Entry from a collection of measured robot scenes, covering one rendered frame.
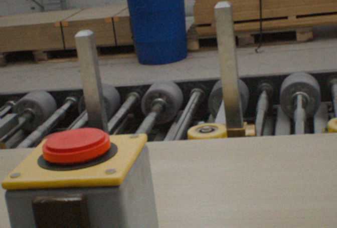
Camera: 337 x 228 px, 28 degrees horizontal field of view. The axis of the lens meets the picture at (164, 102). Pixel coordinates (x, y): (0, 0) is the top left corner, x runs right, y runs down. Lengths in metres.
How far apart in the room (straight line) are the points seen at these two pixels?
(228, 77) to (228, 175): 0.37
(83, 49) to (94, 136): 1.15
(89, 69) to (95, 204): 1.18
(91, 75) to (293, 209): 0.68
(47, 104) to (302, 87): 0.76
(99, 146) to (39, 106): 1.67
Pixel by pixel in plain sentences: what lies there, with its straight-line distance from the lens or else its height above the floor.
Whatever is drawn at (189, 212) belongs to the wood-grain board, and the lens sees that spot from 1.06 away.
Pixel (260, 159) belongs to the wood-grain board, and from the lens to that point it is 1.23.
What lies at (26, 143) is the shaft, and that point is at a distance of 1.79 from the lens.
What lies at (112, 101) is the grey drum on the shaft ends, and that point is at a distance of 2.02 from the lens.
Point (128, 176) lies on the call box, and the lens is 0.38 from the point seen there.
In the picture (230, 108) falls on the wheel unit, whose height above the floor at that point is 0.91.
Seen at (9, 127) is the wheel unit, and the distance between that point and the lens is 1.92.
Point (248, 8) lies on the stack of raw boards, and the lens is 6.30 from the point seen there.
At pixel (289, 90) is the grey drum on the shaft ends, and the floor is 0.83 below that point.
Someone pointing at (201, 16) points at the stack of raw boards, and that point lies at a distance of 6.34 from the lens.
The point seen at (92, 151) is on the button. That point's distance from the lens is 0.39.
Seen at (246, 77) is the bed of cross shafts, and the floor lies 0.84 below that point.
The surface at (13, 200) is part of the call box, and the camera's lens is 0.39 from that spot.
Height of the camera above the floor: 1.36
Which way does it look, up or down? 16 degrees down
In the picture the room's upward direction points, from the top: 7 degrees counter-clockwise
